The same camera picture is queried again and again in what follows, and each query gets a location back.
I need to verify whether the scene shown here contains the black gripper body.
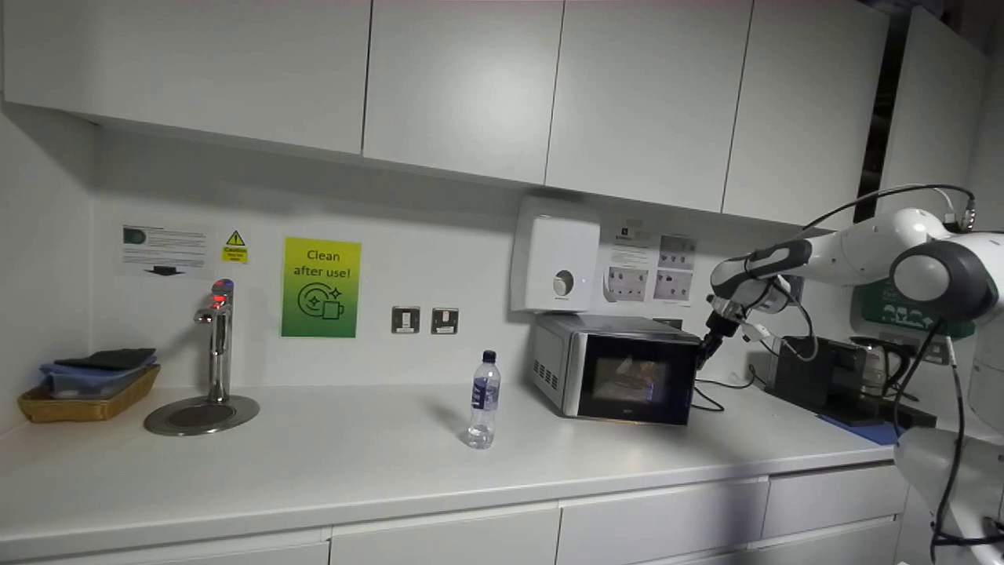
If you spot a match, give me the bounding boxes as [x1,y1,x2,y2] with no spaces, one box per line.
[706,305,740,341]

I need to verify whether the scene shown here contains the black microwave door with window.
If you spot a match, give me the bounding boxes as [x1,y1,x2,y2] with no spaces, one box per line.
[575,335,701,426]

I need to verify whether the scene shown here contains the silver microwave oven body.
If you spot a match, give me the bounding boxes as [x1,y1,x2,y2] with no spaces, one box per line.
[523,311,701,421]

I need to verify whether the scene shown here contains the grey instruction sheet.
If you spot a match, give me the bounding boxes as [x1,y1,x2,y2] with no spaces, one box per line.
[653,264,700,305]
[655,232,700,269]

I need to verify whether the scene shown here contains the black coffee machine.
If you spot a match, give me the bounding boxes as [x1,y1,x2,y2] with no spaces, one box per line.
[772,335,871,421]

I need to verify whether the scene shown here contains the white instruction sheet with pictures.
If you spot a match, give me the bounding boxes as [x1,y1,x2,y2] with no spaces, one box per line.
[603,247,655,307]

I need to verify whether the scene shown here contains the small dark header label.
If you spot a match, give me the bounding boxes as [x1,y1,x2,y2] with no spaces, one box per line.
[606,221,655,251]

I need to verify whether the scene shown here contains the blue mat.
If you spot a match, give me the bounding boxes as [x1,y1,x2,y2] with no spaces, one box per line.
[819,411,903,450]

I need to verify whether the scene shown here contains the white paper towel dispenser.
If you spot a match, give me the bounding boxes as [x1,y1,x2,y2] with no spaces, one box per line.
[508,197,606,318]

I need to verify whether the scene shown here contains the white upper cabinet door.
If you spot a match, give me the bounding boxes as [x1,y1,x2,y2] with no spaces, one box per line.
[721,0,890,230]
[0,0,374,157]
[361,0,565,190]
[542,0,753,213]

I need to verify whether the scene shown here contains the clear plastic water bottle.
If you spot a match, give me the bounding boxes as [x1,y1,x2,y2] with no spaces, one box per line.
[461,350,503,452]

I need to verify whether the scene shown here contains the white tall cabinet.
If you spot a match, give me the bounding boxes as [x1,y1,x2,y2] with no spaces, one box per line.
[881,9,992,206]

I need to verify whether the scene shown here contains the white base cabinet unit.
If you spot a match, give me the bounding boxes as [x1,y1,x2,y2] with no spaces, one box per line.
[0,463,914,565]

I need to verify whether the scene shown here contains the green yellow cleaning poster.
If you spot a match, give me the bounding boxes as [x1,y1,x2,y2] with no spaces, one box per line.
[280,235,364,341]

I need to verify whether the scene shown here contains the chrome water tap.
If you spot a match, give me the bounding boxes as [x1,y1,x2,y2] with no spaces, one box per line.
[191,277,238,409]

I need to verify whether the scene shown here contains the round steel drip tray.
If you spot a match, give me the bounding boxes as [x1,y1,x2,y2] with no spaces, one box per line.
[141,393,263,441]

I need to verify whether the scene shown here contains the black folded cloth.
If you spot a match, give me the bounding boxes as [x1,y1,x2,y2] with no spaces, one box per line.
[80,347,156,378]

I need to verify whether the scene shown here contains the wicker basket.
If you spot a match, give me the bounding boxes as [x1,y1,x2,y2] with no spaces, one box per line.
[15,361,163,426]

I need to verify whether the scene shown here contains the blue folded cloth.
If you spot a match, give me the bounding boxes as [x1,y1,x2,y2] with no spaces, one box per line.
[39,355,160,401]

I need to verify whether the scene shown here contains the black microwave power cable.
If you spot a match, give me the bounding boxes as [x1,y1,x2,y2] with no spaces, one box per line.
[691,378,759,416]

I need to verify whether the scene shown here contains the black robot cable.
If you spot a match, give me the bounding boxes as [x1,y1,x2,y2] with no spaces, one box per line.
[800,182,981,553]

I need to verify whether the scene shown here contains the white wall label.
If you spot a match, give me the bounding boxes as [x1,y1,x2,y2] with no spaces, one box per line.
[115,221,210,277]

